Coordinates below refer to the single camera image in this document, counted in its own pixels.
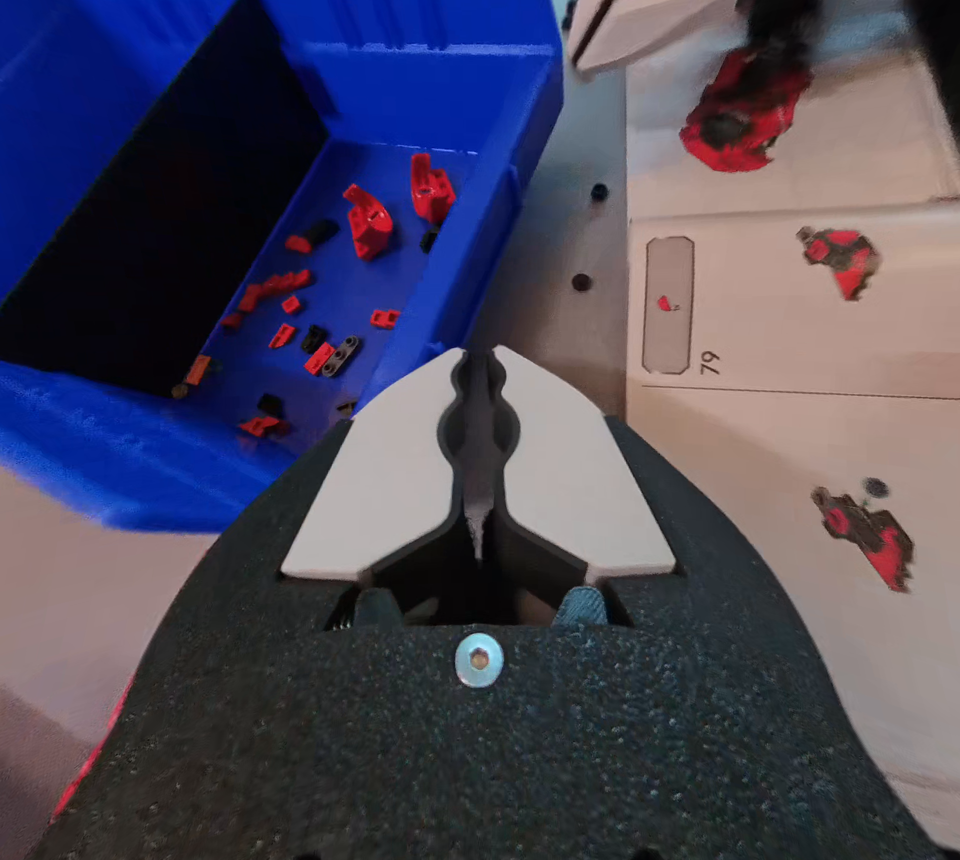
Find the toy car instruction booklet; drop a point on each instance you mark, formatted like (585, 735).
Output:
(780, 365)

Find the black bin divider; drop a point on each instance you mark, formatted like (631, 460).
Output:
(165, 200)

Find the red curved toy brick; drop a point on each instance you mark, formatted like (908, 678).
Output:
(369, 223)
(430, 187)

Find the blue plastic bin with divider slot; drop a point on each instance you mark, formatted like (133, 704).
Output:
(420, 80)

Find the red toy brick car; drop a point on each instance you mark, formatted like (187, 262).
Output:
(90, 762)

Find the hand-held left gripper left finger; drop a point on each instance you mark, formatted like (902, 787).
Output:
(375, 485)

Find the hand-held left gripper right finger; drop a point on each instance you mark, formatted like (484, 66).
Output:
(585, 485)

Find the pile of small toy bricks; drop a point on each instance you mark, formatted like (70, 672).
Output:
(322, 350)

